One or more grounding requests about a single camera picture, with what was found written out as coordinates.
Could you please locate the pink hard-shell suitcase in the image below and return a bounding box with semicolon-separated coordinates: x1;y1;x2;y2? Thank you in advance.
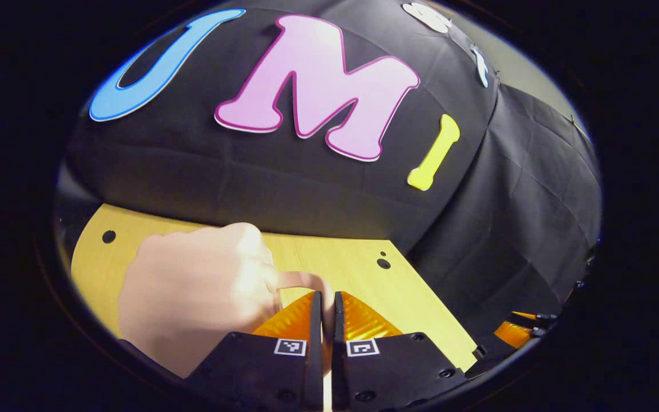
118;222;336;379

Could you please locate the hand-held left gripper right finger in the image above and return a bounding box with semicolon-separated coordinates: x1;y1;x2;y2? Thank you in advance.
331;291;467;411

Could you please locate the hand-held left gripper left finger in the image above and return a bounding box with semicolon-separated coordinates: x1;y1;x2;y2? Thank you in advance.
185;291;324;412

